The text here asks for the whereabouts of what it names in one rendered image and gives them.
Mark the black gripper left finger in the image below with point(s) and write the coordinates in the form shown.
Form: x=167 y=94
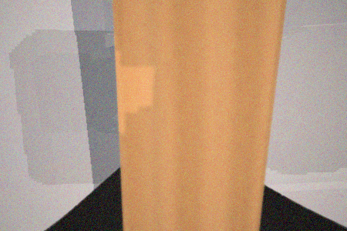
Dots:
x=101 y=210

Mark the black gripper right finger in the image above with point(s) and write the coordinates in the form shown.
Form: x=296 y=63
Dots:
x=279 y=213

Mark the light wooden board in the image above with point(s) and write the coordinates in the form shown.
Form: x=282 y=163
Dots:
x=196 y=83

